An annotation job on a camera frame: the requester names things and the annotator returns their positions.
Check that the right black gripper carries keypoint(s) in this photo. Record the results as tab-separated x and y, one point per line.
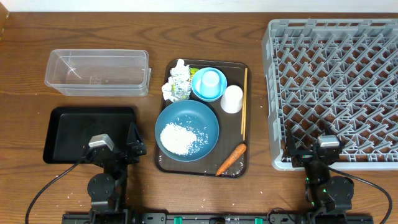
303	157

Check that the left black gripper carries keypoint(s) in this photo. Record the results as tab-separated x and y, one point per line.
138	150

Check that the white rice pile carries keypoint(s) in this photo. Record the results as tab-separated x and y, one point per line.
182	138

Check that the orange carrot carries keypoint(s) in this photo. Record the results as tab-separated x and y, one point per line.
235	155

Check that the dark blue plate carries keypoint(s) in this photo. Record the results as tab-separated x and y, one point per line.
198	112

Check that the white cup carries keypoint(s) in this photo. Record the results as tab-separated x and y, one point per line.
232	100

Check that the light blue bowl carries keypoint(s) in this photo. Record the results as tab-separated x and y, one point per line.
196	81

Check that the light blue cup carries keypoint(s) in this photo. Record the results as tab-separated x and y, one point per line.
210	84

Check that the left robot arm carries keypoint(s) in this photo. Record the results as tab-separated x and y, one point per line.
108	189

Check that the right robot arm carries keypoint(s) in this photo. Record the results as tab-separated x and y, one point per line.
331	196

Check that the grey dishwasher rack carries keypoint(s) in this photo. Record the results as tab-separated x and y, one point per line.
336	73

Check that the black plastic tray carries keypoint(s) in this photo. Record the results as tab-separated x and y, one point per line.
71	128

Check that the crumpled white wrapper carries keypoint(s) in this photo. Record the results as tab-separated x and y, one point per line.
178	86

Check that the clear plastic bin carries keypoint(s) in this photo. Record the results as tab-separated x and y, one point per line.
99	72

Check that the dark brown serving tray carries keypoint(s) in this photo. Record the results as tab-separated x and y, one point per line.
229	137

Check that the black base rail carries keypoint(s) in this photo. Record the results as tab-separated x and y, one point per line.
161	218

